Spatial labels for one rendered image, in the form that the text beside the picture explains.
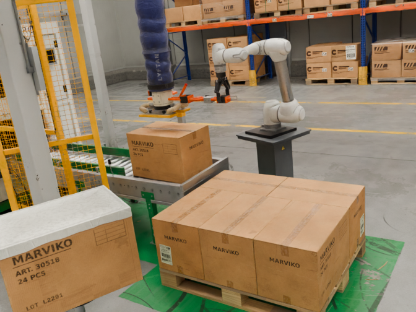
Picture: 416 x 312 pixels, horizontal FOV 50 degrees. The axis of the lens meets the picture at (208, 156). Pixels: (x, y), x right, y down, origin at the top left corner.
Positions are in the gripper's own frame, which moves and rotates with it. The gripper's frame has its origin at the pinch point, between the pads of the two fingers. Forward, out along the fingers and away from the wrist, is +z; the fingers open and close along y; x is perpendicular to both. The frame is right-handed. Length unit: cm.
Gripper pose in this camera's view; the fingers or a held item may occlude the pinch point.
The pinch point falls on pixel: (223, 98)
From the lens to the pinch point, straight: 345.1
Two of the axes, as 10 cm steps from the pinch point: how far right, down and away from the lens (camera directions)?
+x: 8.3, 0.8, -5.5
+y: -5.4, 3.1, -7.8
